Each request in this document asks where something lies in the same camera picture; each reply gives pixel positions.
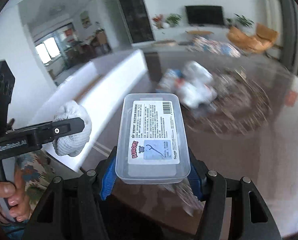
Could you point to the green potted plant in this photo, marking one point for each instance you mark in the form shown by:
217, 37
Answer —
173, 19

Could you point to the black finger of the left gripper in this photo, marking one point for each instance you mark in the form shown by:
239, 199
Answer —
50, 130

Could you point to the dark glass cabinet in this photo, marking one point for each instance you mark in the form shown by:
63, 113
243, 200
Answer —
137, 20

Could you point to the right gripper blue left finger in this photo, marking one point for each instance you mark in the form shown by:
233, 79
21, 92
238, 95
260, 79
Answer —
108, 175

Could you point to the patterned round table mat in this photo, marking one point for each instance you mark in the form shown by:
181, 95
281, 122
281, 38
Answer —
242, 107

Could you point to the white standing air conditioner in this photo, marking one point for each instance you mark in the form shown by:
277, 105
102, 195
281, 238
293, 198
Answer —
275, 22

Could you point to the pile of white gloves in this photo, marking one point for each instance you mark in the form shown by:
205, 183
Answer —
194, 85

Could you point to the patterned fabric cushion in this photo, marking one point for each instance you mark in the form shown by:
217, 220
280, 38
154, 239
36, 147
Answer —
201, 44

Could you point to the black flat television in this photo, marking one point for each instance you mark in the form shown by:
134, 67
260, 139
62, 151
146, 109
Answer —
205, 15

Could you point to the person's left hand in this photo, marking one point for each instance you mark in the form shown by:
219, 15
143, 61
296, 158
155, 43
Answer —
17, 199

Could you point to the clear plastic floss box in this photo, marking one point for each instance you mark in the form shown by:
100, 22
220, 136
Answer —
152, 145

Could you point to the white tv console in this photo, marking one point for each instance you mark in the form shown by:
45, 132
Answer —
187, 33

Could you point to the red flower vase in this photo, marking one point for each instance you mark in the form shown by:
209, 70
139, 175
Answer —
158, 21

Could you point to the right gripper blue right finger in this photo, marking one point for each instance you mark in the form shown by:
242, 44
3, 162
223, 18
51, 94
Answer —
194, 179

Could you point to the white knitted glove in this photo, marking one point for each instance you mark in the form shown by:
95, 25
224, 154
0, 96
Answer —
73, 144

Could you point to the orange lounge chair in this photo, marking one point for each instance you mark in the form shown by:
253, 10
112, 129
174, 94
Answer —
262, 40

